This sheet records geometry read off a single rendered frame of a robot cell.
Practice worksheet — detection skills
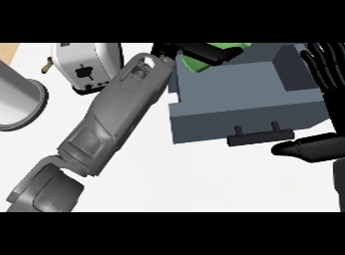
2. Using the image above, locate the green cup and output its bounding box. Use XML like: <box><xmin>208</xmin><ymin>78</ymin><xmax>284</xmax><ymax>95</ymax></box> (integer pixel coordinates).
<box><xmin>179</xmin><ymin>42</ymin><xmax>253</xmax><ymax>74</ymax></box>

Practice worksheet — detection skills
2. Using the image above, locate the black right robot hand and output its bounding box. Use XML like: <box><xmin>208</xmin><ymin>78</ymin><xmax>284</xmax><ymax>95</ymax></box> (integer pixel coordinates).
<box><xmin>269</xmin><ymin>42</ymin><xmax>345</xmax><ymax>164</ymax></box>

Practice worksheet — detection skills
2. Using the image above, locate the grey open drawer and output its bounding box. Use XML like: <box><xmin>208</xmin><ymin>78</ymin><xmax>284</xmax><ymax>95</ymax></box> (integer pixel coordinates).
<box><xmin>167</xmin><ymin>42</ymin><xmax>331</xmax><ymax>144</ymax></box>

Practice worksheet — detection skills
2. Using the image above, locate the grey cylindrical container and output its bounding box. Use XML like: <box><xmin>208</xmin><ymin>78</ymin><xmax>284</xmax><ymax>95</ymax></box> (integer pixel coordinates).
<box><xmin>0</xmin><ymin>48</ymin><xmax>50</xmax><ymax>132</ymax></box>

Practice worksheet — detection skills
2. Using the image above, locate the black drawer handle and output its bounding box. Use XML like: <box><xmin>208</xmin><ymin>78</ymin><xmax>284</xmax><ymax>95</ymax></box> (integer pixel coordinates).
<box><xmin>226</xmin><ymin>121</ymin><xmax>296</xmax><ymax>147</ymax></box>

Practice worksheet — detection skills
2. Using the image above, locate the white toaster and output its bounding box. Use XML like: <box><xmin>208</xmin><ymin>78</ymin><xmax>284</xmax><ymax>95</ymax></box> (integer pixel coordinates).
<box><xmin>43</xmin><ymin>42</ymin><xmax>126</xmax><ymax>97</ymax></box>

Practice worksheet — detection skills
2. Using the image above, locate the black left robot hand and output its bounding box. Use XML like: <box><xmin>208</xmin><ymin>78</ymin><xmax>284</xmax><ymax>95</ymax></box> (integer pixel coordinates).
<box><xmin>151</xmin><ymin>42</ymin><xmax>244</xmax><ymax>65</ymax></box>

